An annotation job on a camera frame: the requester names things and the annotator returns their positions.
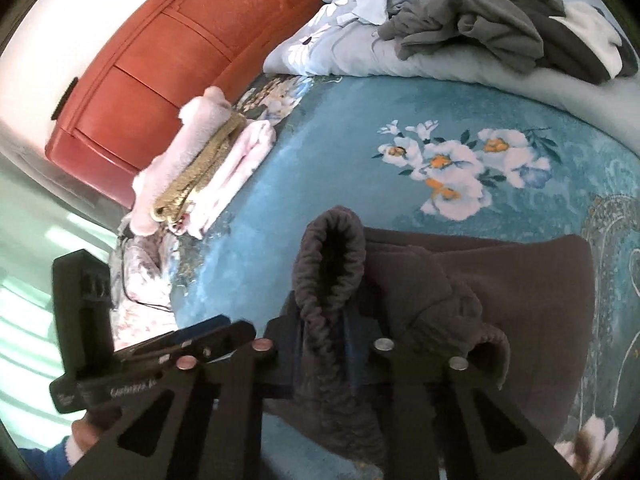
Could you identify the red wooden headboard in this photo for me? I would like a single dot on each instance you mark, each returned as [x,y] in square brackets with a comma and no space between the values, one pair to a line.
[123,110]

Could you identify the person's left hand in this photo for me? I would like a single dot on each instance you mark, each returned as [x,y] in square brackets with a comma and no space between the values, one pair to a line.
[84,435]

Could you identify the pink folded towel stack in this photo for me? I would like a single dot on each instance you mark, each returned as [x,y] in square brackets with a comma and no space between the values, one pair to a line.
[200,118]

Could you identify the blue sleeve forearm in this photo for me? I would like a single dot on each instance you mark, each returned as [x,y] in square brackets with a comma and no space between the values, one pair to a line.
[52,464]

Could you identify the grey clothes pile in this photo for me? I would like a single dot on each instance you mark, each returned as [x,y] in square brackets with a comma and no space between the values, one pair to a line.
[502,27]

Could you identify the teal floral bed sheet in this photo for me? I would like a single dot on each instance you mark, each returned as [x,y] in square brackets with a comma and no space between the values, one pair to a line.
[432,157]

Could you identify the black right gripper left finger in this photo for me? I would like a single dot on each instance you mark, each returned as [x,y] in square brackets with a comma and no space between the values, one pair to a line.
[193,411]

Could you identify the black and white garment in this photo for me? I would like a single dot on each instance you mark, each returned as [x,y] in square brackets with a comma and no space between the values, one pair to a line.
[584,44]

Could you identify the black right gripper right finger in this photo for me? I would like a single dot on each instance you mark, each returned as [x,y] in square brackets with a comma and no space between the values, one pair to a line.
[442,418]

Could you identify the dark grey knit garment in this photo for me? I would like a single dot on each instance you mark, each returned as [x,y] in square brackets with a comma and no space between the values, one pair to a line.
[521,313]

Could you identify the gold sequin cloth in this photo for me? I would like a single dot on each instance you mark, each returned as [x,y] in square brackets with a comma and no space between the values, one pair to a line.
[172,204]

